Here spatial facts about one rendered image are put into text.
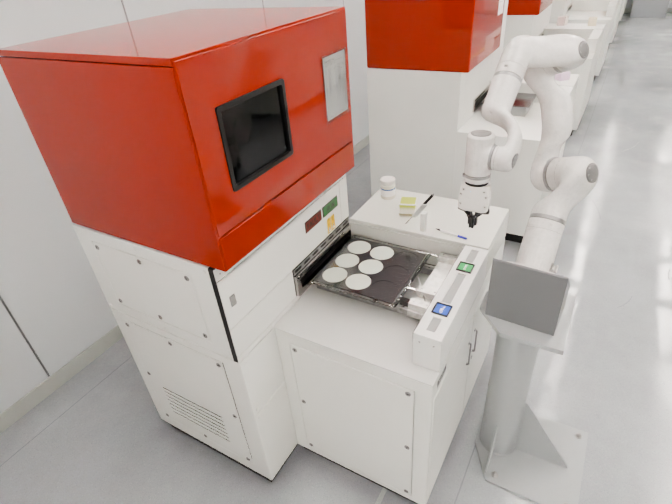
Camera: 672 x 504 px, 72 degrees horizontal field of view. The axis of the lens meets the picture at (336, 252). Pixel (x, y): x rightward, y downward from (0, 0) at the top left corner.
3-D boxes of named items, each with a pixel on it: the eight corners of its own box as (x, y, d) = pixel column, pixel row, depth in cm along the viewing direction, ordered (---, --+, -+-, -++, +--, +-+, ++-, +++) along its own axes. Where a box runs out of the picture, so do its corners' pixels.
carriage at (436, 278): (406, 316, 169) (407, 310, 167) (440, 263, 194) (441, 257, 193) (427, 322, 165) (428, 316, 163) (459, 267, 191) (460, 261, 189)
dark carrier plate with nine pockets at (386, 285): (312, 280, 184) (312, 279, 183) (353, 237, 208) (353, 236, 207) (392, 304, 168) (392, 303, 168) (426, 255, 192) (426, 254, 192)
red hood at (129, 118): (72, 223, 169) (-8, 49, 136) (220, 144, 225) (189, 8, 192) (227, 273, 135) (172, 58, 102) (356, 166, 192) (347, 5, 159)
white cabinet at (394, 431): (299, 454, 219) (273, 328, 174) (385, 326, 287) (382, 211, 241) (427, 520, 191) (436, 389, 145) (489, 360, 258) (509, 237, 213)
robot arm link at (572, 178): (543, 226, 171) (562, 166, 172) (589, 229, 154) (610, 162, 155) (521, 216, 166) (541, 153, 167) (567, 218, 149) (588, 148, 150)
